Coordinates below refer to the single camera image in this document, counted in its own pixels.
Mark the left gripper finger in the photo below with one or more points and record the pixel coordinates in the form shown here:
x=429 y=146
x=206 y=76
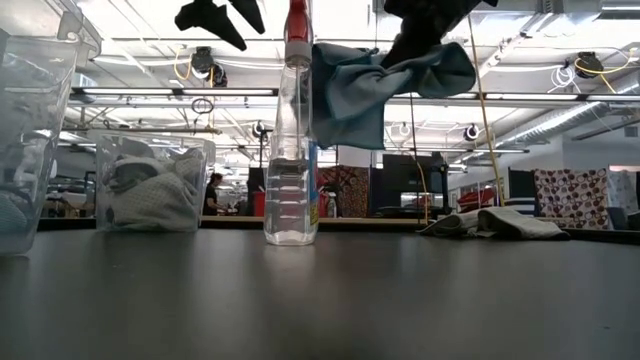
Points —
x=205 y=15
x=250 y=12

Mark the long ceiling light strip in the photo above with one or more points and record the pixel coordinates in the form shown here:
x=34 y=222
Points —
x=225 y=92

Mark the person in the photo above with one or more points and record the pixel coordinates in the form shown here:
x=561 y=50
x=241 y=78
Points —
x=211 y=195

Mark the clear plastic bin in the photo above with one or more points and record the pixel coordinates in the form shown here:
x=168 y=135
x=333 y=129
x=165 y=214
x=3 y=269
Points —
x=40 y=100
x=100 y=150

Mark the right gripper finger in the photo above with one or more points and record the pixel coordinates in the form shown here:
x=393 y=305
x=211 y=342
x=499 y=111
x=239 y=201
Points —
x=405 y=40
x=437 y=32

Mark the clear spray bottle red nozzle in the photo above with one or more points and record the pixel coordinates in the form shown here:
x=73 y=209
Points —
x=291 y=200

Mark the red patterned cloth partition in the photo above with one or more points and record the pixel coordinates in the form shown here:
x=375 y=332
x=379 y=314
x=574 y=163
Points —
x=350 y=185

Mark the dark striped cloth panel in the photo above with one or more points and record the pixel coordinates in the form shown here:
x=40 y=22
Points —
x=521 y=190

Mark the circle patterned cloth partition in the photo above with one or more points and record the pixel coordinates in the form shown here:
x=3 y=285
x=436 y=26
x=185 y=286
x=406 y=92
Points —
x=570 y=200

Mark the office desk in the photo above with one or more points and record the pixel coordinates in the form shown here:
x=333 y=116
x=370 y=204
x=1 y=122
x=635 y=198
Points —
x=370 y=220

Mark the red bin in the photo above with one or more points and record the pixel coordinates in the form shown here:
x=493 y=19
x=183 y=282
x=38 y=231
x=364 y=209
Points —
x=259 y=202

